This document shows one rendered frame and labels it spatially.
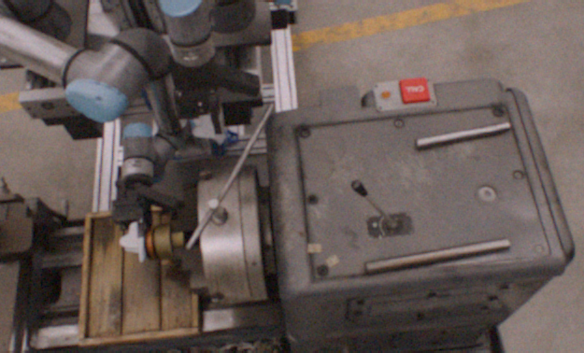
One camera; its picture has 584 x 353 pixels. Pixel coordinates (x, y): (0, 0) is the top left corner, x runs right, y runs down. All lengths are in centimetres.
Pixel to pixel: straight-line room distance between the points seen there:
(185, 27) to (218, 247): 47
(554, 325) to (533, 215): 134
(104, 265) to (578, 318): 180
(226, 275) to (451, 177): 52
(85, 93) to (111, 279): 59
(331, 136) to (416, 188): 21
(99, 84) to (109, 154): 137
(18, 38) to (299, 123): 64
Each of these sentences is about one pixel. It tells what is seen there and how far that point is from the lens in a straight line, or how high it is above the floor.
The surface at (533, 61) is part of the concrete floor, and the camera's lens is 319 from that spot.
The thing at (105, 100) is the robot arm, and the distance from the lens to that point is 129.
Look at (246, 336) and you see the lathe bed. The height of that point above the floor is 71.
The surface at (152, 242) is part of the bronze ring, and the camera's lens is 144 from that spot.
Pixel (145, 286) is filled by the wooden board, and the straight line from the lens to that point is 166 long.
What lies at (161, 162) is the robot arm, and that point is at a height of 100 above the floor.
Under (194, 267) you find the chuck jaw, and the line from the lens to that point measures 140.
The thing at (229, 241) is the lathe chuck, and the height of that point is 122.
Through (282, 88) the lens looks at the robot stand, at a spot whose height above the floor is 23.
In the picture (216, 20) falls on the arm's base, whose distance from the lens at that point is 163.
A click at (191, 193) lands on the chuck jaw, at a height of 119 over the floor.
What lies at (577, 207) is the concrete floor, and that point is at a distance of 285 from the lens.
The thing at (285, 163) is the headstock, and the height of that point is 125.
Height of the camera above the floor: 242
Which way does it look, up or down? 63 degrees down
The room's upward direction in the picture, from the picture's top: 7 degrees counter-clockwise
